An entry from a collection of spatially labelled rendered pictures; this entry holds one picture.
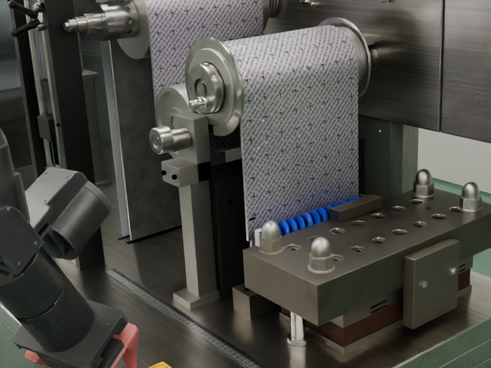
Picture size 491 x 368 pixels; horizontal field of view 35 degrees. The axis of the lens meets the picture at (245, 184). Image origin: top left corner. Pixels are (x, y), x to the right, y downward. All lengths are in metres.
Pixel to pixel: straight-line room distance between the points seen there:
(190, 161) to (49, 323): 0.53
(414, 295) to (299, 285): 0.18
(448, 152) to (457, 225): 3.17
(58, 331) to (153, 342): 0.46
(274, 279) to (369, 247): 0.15
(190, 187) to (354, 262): 0.29
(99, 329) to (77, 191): 0.13
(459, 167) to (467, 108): 3.11
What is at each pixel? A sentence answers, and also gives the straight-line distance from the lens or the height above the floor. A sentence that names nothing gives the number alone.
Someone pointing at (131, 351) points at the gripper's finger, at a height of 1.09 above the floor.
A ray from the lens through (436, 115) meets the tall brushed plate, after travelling 1.28.
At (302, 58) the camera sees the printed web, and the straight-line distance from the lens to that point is 1.18.
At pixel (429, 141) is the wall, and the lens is 4.44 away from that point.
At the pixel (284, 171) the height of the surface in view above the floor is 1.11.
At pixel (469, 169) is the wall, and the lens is 4.31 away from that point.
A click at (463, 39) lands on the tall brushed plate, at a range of 1.23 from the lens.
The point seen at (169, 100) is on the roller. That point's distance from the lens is 1.28.
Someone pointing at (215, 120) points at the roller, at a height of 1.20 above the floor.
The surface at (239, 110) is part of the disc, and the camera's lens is 1.11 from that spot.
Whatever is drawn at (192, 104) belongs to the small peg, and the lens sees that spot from 1.12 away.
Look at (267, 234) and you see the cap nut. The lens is 1.09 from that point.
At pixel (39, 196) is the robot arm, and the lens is 0.70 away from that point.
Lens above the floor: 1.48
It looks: 19 degrees down
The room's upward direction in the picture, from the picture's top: 3 degrees counter-clockwise
